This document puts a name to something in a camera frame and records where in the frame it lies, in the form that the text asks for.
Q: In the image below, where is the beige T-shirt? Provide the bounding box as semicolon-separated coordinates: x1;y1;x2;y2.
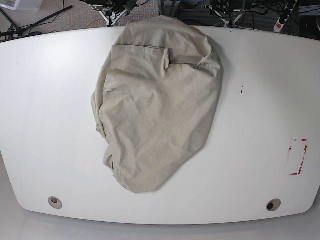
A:
91;16;222;194

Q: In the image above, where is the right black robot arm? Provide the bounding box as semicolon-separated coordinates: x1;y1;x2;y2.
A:
83;0;140;27

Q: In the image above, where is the red tape rectangle marking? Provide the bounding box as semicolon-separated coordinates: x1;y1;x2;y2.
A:
286;138;308;176

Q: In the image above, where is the white power strip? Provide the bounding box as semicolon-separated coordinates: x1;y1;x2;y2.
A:
273;0;298;33

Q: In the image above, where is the black tripod stand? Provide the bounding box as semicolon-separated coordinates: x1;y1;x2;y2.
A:
0;5;73;42

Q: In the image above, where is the yellow cable on floor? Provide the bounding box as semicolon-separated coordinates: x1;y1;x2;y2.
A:
86;17;104;30

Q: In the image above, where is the left table cable grommet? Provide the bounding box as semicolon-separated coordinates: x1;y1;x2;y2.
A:
48;196;63;209

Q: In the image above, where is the table cable grommet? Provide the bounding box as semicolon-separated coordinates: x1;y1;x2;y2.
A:
48;196;63;209
266;198;281;212

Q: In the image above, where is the right table cable grommet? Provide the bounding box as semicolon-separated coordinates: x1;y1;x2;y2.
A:
266;198;281;212

